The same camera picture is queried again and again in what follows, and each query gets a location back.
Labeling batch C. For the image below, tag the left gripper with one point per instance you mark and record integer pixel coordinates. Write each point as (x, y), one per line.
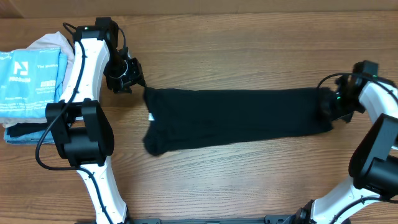
(136, 76)

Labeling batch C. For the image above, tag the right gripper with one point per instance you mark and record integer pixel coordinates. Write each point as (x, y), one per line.
(346, 117)

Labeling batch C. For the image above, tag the blue denim folded garment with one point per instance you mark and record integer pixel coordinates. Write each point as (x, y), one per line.
(21, 138)

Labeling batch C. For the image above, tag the light blue printed folded shirt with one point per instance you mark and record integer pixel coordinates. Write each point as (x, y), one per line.
(28, 84)

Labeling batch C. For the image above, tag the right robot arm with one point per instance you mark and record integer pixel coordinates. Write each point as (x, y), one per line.
(372, 169)

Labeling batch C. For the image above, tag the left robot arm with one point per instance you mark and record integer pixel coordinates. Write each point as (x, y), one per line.
(79, 127)

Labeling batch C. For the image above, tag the black t-shirt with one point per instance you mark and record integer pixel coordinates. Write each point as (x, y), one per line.
(190, 119)

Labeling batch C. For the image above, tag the beige folded shirt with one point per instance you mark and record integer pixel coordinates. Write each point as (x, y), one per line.
(33, 77)

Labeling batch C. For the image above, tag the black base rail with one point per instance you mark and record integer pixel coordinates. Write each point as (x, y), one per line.
(268, 219)

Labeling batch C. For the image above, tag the black folded shirt in stack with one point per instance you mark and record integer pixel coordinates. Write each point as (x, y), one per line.
(26, 130)

